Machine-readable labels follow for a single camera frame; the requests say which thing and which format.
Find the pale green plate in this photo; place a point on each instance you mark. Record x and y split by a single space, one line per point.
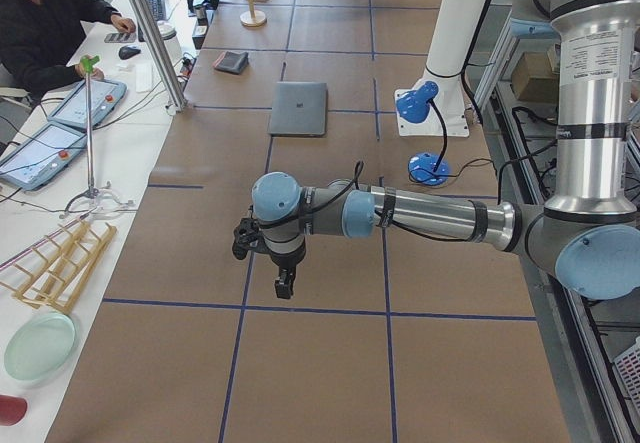
39 347

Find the grey laptop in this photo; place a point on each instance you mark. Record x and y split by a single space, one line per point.
299 109

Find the red cup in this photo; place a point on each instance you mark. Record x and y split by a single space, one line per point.
12 409

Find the white plastic basket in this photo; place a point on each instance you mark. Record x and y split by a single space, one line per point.
627 366

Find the lower teach pendant tablet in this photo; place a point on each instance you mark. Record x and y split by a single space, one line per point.
42 157

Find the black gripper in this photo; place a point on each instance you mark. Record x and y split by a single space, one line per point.
286 263

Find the wooden stand with base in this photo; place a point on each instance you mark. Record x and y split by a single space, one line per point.
253 17

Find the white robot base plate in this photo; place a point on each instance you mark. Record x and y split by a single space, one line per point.
455 123

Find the aluminium frame post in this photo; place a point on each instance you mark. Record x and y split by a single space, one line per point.
159 53

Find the blue desk lamp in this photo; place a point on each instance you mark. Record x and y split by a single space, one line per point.
428 168

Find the black computer mouse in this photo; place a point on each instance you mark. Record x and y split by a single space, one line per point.
127 52

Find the person in black sweater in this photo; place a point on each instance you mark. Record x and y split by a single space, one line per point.
38 38

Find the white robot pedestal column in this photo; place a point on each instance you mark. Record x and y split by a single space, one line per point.
453 37

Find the cardboard box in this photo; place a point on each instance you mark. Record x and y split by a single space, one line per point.
533 80

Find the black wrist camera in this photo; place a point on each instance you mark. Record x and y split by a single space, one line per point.
246 235

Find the green handled reacher tool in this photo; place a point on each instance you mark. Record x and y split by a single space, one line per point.
102 202

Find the person's right hand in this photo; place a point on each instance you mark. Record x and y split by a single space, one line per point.
123 24

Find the wooden dish rack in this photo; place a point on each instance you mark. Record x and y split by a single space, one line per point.
55 271

